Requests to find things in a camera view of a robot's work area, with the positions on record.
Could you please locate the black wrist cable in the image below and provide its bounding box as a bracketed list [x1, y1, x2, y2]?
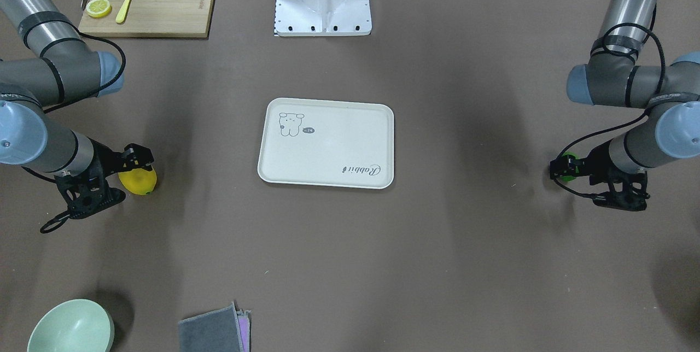
[22, 32, 127, 234]
[552, 23, 667, 200]

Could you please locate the green lemon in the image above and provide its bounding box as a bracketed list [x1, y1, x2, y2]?
[557, 152, 579, 183]

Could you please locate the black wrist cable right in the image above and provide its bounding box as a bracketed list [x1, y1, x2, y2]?
[22, 32, 127, 234]

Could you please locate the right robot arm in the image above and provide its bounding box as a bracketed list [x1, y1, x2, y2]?
[1, 0, 154, 224]

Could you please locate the lemon slice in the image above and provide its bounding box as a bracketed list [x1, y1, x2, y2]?
[84, 0, 112, 19]

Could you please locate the yellow lemon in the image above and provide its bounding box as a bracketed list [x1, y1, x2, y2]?
[117, 168, 158, 196]

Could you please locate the white rabbit tray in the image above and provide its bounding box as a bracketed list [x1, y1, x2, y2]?
[257, 98, 395, 190]

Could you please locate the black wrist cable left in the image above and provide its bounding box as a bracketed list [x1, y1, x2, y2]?
[552, 23, 667, 200]

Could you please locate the folded grey cloth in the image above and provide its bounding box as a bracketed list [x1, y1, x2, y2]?
[178, 303, 252, 351]

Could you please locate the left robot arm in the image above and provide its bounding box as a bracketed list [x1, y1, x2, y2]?
[549, 0, 699, 211]

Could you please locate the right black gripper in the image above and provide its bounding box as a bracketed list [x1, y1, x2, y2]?
[55, 139, 154, 220]

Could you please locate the yellow plastic knife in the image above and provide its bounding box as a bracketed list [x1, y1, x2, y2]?
[115, 0, 132, 24]

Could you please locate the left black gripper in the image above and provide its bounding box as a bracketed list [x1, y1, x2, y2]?
[550, 141, 650, 211]

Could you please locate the wooden cutting board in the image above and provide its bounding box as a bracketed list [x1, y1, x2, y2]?
[78, 0, 215, 38]

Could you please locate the mint green bowl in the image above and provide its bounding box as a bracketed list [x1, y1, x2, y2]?
[27, 299, 115, 351]

